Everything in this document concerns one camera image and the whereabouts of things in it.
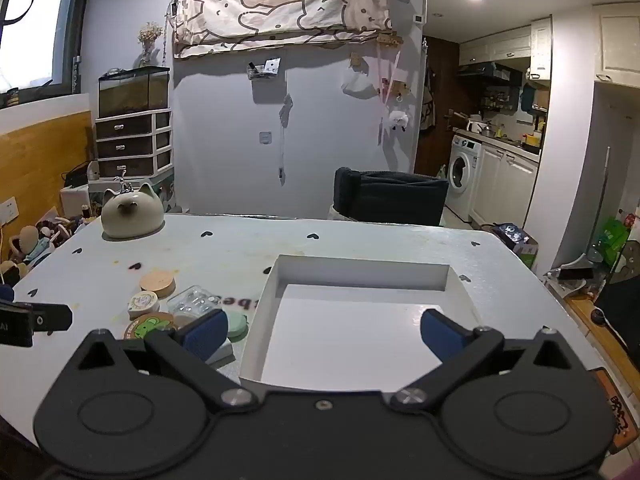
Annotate printed hanging cloth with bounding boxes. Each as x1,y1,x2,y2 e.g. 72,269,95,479
172,0,396,59

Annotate pale green round disc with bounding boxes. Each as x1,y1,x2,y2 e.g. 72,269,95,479
225,310,249,343

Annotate round cork lid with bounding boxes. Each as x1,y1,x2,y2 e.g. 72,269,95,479
140,270,177,298

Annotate phone with orange case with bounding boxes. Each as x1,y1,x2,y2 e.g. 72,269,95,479
590,367,640,456

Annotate dried flower bouquet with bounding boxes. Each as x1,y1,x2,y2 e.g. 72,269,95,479
138,21,164,66

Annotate white drawer unit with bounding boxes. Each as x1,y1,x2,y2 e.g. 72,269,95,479
95,108,173,178

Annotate frog print cork coaster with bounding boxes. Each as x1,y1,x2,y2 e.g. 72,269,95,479
124,311,177,341

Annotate chair with dark cover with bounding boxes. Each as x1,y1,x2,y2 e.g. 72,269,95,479
334,166,449,227

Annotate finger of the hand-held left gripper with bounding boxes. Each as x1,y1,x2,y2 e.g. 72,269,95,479
31,304,73,333

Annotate window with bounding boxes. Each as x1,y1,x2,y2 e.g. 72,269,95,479
0,0,81,98

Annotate white heart-print table cover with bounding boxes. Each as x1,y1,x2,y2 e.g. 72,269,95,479
0,212,607,461

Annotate glass terrarium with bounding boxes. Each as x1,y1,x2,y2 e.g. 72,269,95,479
98,66,171,118

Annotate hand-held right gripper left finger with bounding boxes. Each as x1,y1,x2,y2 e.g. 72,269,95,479
70,309,259,413

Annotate white round dial timer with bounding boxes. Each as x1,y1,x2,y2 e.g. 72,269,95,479
128,291,161,320

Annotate white upper kitchen cabinets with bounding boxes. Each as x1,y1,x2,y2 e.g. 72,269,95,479
458,17,553,81

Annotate dark printed cardboard box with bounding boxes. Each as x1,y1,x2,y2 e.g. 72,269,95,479
492,222,539,267

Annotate white washing machine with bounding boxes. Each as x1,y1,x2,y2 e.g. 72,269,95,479
446,132,483,221

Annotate clear plastic case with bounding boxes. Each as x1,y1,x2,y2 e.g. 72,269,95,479
167,286,221,318

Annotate white kitchen base cabinets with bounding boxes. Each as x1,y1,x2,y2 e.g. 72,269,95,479
472,135,541,228

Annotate white shallow box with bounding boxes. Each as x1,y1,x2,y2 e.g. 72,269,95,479
240,254,485,392

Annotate cat-shaped ceramic jar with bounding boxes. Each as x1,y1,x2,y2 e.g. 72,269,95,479
101,182,166,240

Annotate green plastic bag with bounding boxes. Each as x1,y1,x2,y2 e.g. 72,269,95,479
597,216,632,267

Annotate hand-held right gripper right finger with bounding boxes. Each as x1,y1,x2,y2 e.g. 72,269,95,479
390,309,586,411

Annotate pile of stuffed toys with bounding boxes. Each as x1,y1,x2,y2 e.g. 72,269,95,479
0,215,86,286

